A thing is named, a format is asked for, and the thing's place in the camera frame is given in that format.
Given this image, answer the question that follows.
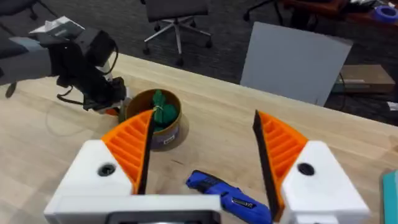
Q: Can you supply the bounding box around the white box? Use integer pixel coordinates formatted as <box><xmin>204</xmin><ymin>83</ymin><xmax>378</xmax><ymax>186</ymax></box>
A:
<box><xmin>29</xmin><ymin>15</ymin><xmax>85</xmax><ymax>40</ymax></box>

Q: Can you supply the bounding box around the teal flat board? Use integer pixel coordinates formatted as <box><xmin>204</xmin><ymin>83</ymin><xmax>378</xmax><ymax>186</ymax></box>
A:
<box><xmin>381</xmin><ymin>169</ymin><xmax>398</xmax><ymax>224</ymax></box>

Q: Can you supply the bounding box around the grey flat board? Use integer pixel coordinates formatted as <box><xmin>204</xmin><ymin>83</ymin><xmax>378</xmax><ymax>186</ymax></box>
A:
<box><xmin>239</xmin><ymin>21</ymin><xmax>354</xmax><ymax>107</ymax></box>

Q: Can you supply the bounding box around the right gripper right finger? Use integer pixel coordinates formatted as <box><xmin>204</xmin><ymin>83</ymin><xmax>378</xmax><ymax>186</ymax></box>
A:
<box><xmin>252</xmin><ymin>110</ymin><xmax>371</xmax><ymax>224</ymax></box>

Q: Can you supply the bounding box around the blue tape roll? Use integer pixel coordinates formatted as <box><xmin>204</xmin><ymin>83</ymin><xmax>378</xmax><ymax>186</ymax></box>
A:
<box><xmin>372</xmin><ymin>4</ymin><xmax>398</xmax><ymax>24</ymax></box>

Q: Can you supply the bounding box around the brown wooden desk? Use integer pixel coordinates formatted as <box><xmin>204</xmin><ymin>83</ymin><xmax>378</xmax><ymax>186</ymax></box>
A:
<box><xmin>282</xmin><ymin>0</ymin><xmax>398</xmax><ymax>30</ymax></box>

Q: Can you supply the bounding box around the brown cardboard box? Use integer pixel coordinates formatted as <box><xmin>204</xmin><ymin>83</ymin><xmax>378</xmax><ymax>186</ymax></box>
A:
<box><xmin>331</xmin><ymin>63</ymin><xmax>397</xmax><ymax>95</ymax></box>

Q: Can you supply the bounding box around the blue electric screwdriver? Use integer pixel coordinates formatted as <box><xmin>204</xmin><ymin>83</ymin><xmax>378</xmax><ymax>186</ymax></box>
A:
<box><xmin>185</xmin><ymin>169</ymin><xmax>275</xmax><ymax>224</ymax></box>

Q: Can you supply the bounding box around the black chair base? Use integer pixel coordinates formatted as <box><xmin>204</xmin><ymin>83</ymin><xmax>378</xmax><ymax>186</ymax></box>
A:
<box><xmin>242</xmin><ymin>0</ymin><xmax>285</xmax><ymax>27</ymax></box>

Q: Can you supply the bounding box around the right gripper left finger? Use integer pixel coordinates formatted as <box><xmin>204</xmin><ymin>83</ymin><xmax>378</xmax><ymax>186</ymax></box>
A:
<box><xmin>57</xmin><ymin>109</ymin><xmax>156</xmax><ymax>196</ymax></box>

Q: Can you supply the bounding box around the grey office chair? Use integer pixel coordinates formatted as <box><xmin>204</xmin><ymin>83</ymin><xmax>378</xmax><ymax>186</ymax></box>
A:
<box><xmin>140</xmin><ymin>0</ymin><xmax>214</xmax><ymax>68</ymax></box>

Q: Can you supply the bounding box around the brown tub with green toys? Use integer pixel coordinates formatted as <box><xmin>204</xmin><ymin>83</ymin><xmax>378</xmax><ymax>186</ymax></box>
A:
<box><xmin>118</xmin><ymin>88</ymin><xmax>183</xmax><ymax>152</ymax></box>

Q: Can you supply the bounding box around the black office chair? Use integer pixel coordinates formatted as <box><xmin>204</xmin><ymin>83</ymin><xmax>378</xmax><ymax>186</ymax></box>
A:
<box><xmin>0</xmin><ymin>0</ymin><xmax>59</xmax><ymax>21</ymax></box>

